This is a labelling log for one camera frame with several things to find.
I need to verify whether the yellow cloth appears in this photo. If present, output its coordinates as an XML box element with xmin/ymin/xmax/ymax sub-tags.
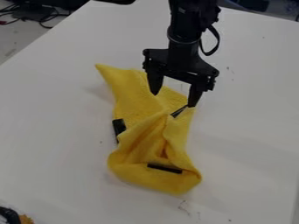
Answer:
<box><xmin>94</xmin><ymin>63</ymin><xmax>204</xmax><ymax>196</ymax></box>

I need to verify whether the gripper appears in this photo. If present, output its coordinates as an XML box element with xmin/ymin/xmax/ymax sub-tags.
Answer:
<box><xmin>141</xmin><ymin>38</ymin><xmax>221</xmax><ymax>109</ymax></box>

